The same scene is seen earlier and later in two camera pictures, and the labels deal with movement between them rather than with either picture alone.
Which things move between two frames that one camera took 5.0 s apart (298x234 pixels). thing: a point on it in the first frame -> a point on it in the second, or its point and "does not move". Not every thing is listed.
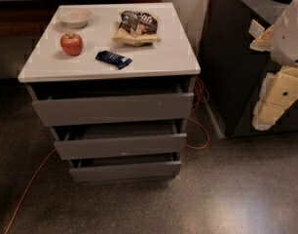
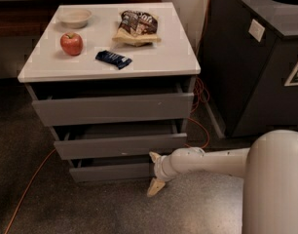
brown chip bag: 136,28 does not move
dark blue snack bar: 118,59 does not move
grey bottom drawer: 125,168 does not move
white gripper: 289,38 -> 160,169
